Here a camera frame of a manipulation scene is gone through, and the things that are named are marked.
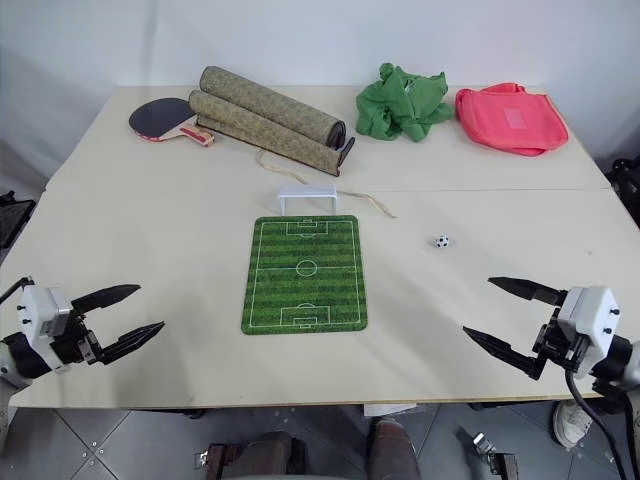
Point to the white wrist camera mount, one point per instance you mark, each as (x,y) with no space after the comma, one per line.
(590,310)
(37,305)

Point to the brown rounded shape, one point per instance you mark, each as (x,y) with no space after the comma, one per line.
(392,450)

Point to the green soccer field mat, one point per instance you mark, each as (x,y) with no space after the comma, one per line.
(305,290)

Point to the white miniature goal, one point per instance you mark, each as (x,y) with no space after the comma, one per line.
(307,190)

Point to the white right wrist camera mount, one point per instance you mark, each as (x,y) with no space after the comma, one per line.
(590,310)

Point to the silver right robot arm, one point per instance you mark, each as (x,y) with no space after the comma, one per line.
(617,362)

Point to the rolled bamboo scroll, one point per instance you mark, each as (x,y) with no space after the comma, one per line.
(260,112)

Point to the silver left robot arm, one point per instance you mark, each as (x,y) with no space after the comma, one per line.
(20,357)

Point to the black red table tennis paddle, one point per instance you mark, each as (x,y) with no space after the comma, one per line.
(160,117)

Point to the pink fabric bag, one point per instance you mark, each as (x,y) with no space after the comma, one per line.
(510,117)

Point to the black equipment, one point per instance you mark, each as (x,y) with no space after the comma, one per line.
(625,185)

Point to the crumpled green cloth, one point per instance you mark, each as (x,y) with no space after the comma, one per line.
(395,107)

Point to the tiny soccer ball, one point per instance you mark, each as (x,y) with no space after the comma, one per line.
(441,241)

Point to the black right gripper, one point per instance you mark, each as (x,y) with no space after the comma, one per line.
(560,345)

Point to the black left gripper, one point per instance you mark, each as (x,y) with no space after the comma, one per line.
(75,345)

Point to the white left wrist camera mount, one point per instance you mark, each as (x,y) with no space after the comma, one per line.
(37,305)

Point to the white paper sheet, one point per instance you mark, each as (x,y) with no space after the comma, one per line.
(387,409)

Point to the grey rounded shape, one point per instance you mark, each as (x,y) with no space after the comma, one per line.
(272,457)

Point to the black case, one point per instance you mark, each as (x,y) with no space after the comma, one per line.
(12,220)

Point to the white sneaker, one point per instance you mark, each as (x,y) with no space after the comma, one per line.
(570,425)

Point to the metal bracket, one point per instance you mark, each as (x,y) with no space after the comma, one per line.
(215,460)
(495,457)

